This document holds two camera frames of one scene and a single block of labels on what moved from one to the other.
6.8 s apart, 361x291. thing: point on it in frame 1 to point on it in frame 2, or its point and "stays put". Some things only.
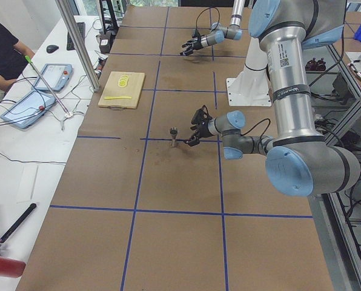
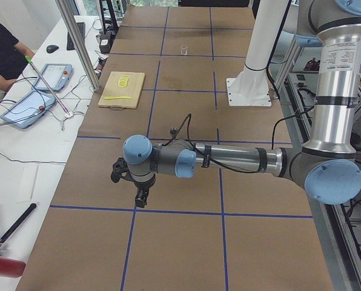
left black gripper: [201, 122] to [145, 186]
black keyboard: [82, 28] stays put
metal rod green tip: [28, 59] stays put
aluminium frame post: [63, 7] stays put
